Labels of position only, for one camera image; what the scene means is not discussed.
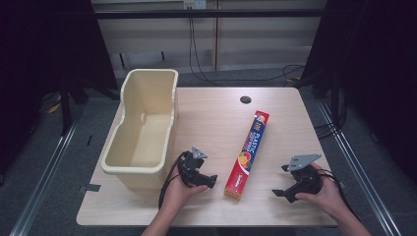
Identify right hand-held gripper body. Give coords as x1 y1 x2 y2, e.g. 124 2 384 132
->
285 153 325 197

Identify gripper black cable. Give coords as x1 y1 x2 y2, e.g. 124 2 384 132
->
316 168 361 221
157 150 191 210

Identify person's left hand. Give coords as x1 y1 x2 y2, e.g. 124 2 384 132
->
162 165 209 214

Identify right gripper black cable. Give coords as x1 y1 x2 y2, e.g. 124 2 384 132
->
316 168 361 221

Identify red plastic wrap box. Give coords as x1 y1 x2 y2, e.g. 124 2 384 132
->
223 110 270 202

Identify aluminium floor rail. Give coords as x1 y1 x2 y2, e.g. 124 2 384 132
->
316 97 403 236
9 109 83 236

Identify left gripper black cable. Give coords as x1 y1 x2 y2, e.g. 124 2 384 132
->
157 150 191 210

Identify cream plastic bin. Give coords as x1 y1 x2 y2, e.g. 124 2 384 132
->
100 68 180 192

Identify person's right hand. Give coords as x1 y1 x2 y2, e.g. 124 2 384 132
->
294 162 346 219

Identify black horizontal bar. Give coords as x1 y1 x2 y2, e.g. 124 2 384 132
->
93 9 327 20

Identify black curtain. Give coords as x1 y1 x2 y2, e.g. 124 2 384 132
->
0 0 120 185
294 0 417 185

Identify hanging black cables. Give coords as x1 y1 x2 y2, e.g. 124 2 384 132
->
187 18 307 88

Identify black floor cables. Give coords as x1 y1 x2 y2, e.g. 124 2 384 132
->
314 97 348 141

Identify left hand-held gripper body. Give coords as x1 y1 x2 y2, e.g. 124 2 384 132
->
178 146 209 189

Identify black metal stand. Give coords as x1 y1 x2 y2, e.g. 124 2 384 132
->
58 77 73 137
328 73 342 124

